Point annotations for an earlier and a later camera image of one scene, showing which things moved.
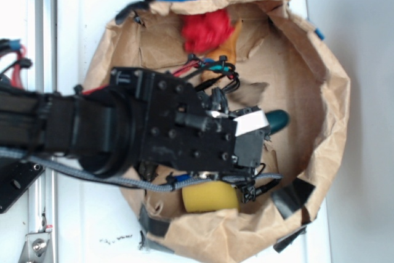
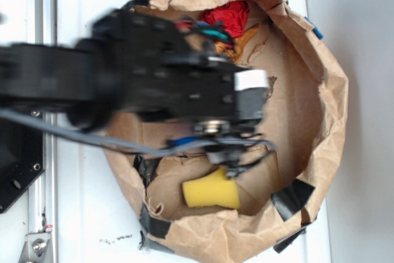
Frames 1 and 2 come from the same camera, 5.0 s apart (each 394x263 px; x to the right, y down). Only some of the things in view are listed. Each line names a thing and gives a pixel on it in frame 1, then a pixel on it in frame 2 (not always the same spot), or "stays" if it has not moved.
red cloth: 202,33 to 233,16
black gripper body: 179,128 to 167,75
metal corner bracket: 37,248 stays
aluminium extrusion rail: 42,49 stays
